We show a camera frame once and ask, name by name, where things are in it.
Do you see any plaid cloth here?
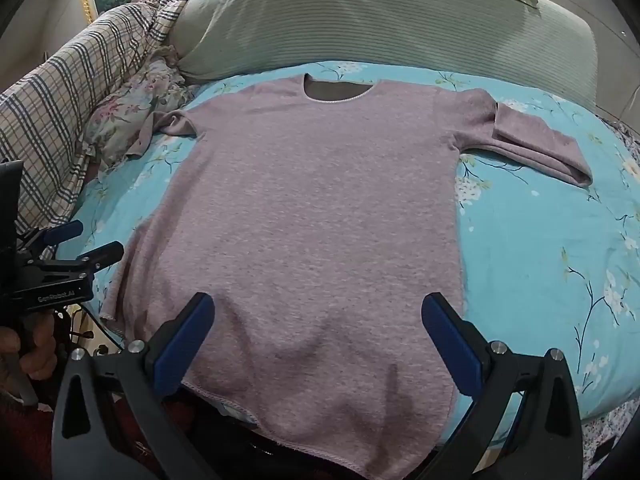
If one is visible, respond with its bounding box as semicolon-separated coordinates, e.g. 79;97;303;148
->
0;0;201;235

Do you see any person's left hand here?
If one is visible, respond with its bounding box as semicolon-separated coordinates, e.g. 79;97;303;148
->
0;312;57;382

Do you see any black cable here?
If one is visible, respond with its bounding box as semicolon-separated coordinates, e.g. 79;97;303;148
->
69;304;127;358

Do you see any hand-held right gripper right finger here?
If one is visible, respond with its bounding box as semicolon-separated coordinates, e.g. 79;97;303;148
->
421;291;585;480

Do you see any pink knit shirt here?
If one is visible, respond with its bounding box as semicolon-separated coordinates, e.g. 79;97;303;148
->
100;73;594;474

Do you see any green ribbed cushion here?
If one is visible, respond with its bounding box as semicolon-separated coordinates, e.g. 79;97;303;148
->
167;0;599;111

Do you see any dark red cloth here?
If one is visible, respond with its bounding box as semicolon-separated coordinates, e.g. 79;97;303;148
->
0;385;66;480

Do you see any grey floral bed sheet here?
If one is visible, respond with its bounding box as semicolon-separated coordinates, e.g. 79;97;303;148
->
575;117;640;480

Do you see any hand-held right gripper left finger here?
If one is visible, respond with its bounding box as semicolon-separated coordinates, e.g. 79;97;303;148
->
51;291;216;480

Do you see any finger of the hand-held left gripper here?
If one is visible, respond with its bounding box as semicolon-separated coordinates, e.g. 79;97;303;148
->
17;219;85;262
40;240;125;282

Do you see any blue floral blanket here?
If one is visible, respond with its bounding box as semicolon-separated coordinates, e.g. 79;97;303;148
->
75;60;640;453

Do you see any pink floral cloth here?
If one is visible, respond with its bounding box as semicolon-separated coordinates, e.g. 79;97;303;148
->
82;57;201;171

